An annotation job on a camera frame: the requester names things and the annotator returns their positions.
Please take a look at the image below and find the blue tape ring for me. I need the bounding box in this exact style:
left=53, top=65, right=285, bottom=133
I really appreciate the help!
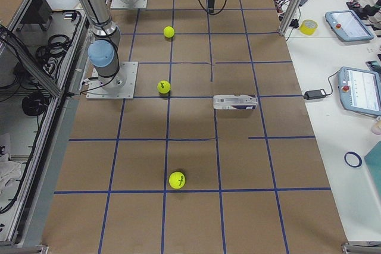
left=344, top=152, right=363, bottom=168

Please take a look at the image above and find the yellow tennis ball right side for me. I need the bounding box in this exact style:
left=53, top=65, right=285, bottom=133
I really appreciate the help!
left=168, top=171, right=186, bottom=189

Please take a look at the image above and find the teach pendant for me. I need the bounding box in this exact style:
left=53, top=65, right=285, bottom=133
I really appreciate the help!
left=338, top=67, right=380, bottom=117
left=325, top=10, right=374, bottom=42

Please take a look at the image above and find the white crumpled cloth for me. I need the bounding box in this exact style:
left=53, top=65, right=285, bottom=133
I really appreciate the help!
left=0, top=133, right=23, bottom=195

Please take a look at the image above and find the teach pendant near right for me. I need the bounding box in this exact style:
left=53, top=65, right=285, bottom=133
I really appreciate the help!
left=338, top=67, right=380, bottom=117

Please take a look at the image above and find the teach pendant near left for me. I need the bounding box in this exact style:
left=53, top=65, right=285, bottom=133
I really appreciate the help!
left=325, top=10, right=374, bottom=42

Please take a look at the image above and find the yellow tennis ball centre left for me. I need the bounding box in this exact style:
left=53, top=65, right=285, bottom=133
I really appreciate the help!
left=157, top=80, right=171, bottom=95

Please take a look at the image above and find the yellow tape roll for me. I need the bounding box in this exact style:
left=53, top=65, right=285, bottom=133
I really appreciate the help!
left=299, top=19, right=318, bottom=36

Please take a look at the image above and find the yellow tennis ball far left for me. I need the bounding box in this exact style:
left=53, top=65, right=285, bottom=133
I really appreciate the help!
left=163, top=26, right=175, bottom=39

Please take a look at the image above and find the black power adapter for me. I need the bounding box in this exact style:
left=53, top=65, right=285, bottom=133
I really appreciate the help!
left=303, top=89, right=327, bottom=100

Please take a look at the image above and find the yellow tennis ball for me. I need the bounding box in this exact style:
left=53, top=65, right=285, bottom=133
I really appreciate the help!
left=163, top=26, right=175, bottom=39
left=168, top=171, right=186, bottom=189
left=157, top=80, right=171, bottom=95

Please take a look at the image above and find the white tennis ball can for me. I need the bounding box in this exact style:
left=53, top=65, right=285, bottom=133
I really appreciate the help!
left=213, top=94, right=258, bottom=110

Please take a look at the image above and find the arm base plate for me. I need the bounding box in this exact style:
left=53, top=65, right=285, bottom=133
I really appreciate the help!
left=111, top=0, right=148, bottom=10
left=86, top=61, right=138, bottom=100

